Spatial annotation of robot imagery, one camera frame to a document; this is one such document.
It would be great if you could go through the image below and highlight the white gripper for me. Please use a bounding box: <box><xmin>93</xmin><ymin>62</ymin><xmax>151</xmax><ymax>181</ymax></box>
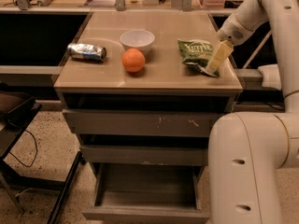
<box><xmin>206</xmin><ymin>13</ymin><xmax>253</xmax><ymax>74</ymax></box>

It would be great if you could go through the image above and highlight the green jalapeno chip bag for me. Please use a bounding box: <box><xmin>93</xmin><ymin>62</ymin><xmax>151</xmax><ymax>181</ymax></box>
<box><xmin>178</xmin><ymin>39</ymin><xmax>220</xmax><ymax>77</ymax></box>

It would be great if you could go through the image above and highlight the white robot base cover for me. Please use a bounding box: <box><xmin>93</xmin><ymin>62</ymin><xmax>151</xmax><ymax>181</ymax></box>
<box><xmin>258</xmin><ymin>64</ymin><xmax>281</xmax><ymax>91</ymax></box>

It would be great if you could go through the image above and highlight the grey three-drawer cabinet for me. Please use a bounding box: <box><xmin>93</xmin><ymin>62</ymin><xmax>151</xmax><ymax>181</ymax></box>
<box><xmin>52</xmin><ymin>10</ymin><xmax>245</xmax><ymax>224</ymax></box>

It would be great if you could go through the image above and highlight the grey top drawer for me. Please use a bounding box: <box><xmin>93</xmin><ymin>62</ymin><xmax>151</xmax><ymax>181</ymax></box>
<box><xmin>63</xmin><ymin>109</ymin><xmax>221</xmax><ymax>137</ymax></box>

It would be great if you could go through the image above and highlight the grey middle drawer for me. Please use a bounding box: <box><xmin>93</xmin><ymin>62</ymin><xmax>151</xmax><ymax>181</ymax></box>
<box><xmin>80</xmin><ymin>145</ymin><xmax>207</xmax><ymax>166</ymax></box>

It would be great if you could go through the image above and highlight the grey open bottom drawer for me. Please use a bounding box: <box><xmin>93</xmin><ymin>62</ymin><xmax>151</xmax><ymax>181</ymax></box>
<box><xmin>82</xmin><ymin>163</ymin><xmax>209</xmax><ymax>224</ymax></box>

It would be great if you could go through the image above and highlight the white bowl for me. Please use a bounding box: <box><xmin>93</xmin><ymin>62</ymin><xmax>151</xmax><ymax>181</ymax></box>
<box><xmin>120</xmin><ymin>30</ymin><xmax>155</xmax><ymax>55</ymax></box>

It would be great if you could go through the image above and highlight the orange fruit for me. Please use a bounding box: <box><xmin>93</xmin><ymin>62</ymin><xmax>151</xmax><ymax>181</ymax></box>
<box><xmin>121</xmin><ymin>49</ymin><xmax>146</xmax><ymax>73</ymax></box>

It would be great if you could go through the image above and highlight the crushed silver soda can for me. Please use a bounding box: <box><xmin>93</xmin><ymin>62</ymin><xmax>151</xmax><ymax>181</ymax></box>
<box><xmin>67</xmin><ymin>43</ymin><xmax>107</xmax><ymax>62</ymax></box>

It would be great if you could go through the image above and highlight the black cable on floor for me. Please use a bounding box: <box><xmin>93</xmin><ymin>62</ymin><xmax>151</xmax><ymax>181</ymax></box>
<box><xmin>8</xmin><ymin>128</ymin><xmax>39</xmax><ymax>168</ymax></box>

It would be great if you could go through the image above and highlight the black chair frame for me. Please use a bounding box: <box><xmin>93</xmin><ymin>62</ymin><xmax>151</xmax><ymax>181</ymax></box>
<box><xmin>0</xmin><ymin>83</ymin><xmax>86</xmax><ymax>224</ymax></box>

